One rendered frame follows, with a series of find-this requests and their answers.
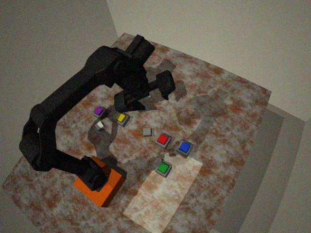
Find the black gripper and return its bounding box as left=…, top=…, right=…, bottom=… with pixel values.
left=114, top=70, right=176, bottom=113

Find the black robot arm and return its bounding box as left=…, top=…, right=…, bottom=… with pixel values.
left=19, top=34, right=155, bottom=192

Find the green button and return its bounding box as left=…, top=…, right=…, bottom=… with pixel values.
left=155, top=160, right=172, bottom=178

